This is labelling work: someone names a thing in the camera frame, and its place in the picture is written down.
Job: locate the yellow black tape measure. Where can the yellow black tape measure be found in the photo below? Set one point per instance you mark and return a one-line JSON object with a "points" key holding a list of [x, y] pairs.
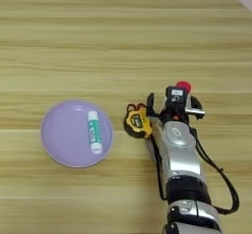
{"points": [[138, 123]]}

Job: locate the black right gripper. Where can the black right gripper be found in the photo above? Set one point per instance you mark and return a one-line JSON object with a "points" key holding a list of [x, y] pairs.
{"points": [[174, 113]]}

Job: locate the green white glue stick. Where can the green white glue stick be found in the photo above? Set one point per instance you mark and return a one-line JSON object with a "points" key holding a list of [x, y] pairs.
{"points": [[94, 133]]}

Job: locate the black box white label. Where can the black box white label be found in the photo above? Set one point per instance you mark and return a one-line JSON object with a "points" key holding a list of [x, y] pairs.
{"points": [[176, 95]]}

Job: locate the purple round plate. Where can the purple round plate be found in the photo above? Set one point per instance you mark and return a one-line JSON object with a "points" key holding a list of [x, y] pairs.
{"points": [[65, 136]]}

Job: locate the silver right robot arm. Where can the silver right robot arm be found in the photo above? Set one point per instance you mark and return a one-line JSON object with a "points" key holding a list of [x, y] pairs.
{"points": [[180, 159]]}

